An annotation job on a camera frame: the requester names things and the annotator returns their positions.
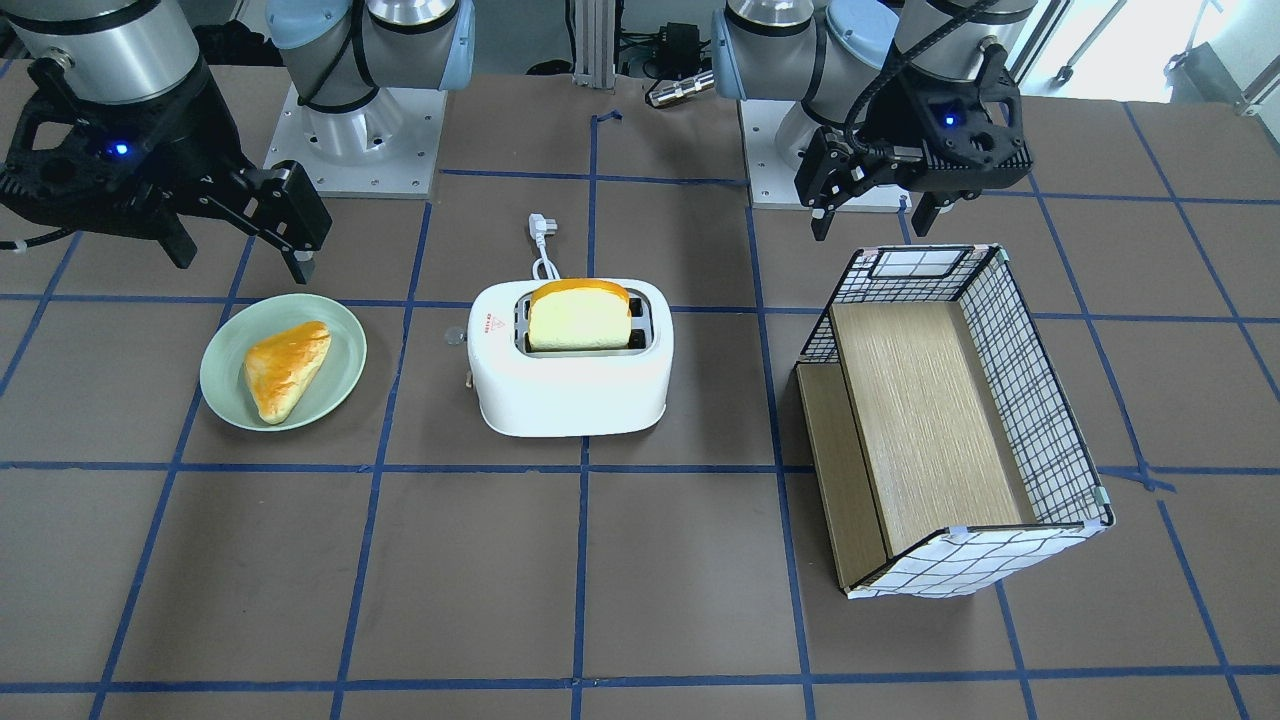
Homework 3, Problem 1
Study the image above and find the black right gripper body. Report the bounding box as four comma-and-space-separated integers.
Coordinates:
3, 58, 332, 255

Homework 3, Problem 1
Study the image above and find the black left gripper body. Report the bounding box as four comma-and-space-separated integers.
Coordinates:
795, 45, 1033, 208

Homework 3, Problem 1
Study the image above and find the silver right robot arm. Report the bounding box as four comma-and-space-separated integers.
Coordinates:
3, 1, 475, 284

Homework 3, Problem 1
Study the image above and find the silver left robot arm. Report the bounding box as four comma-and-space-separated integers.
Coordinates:
712, 1, 1034, 241

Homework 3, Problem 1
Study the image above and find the white two-slot toaster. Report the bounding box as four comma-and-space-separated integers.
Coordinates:
467, 279, 675, 437

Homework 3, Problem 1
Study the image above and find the light green plate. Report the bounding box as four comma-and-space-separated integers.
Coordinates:
200, 293, 367, 432

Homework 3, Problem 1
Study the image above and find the triangular golden pastry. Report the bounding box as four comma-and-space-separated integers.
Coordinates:
243, 320, 332, 425

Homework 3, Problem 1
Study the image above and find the silver flashlight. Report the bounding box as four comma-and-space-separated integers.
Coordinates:
644, 70, 716, 109

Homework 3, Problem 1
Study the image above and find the grid pattern storage basket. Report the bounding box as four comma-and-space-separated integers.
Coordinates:
795, 245, 1116, 600

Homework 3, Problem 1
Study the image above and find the yellow bread slice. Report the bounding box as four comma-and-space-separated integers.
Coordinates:
527, 278, 632, 352

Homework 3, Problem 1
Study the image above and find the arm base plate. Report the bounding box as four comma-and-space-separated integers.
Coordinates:
264, 86, 451, 200
739, 100, 911, 213

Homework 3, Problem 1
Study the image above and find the white toaster power cord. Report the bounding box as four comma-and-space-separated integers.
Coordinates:
526, 211, 563, 283

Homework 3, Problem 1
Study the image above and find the aluminium frame post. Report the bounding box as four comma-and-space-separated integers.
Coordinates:
564, 1, 622, 94

